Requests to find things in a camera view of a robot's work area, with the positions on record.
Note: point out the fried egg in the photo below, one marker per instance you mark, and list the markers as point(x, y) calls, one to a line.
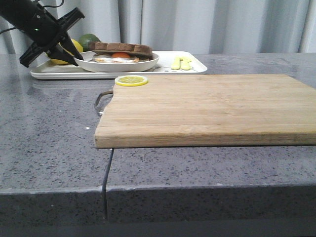
point(118, 57)

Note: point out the yellow plastic fork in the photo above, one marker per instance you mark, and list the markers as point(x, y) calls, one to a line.
point(176, 64)

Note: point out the bottom bread slice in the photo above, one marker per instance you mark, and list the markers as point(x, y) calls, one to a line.
point(141, 59)

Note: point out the wooden cutting board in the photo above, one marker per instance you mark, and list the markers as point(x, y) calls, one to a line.
point(209, 110)

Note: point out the white round plate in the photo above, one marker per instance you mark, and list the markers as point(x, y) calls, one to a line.
point(88, 64)

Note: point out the green lime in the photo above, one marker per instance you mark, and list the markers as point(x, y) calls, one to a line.
point(84, 40)

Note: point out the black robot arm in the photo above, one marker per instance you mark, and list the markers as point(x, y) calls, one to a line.
point(17, 12)

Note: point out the yellow plastic knife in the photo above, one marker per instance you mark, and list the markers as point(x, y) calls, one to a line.
point(185, 63)

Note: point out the metal board handle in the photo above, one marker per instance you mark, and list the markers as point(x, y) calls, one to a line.
point(102, 100)

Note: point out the grey curtain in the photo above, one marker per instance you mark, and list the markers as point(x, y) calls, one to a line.
point(198, 26)

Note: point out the lemon slice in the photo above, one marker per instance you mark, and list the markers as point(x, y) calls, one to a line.
point(131, 80)

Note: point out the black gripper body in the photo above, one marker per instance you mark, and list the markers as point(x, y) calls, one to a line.
point(45, 31)

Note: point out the white bear tray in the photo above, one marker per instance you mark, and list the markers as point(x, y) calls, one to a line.
point(49, 70)

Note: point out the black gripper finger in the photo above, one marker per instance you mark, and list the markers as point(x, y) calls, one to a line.
point(66, 43)
point(59, 53)

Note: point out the yellow lemon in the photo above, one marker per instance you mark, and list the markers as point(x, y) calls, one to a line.
point(77, 45)

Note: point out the white bread slice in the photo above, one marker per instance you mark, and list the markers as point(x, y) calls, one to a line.
point(132, 49)

